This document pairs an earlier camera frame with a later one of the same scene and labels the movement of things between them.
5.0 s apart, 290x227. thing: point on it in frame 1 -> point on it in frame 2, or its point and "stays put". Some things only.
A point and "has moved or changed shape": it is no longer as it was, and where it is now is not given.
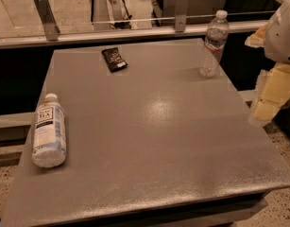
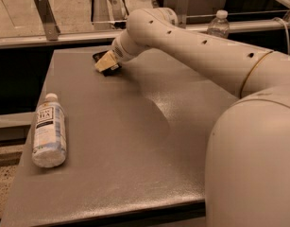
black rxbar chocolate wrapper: [113, 59] has moved or changed shape
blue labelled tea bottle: [49, 133] stays put
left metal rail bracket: [47, 16] stays put
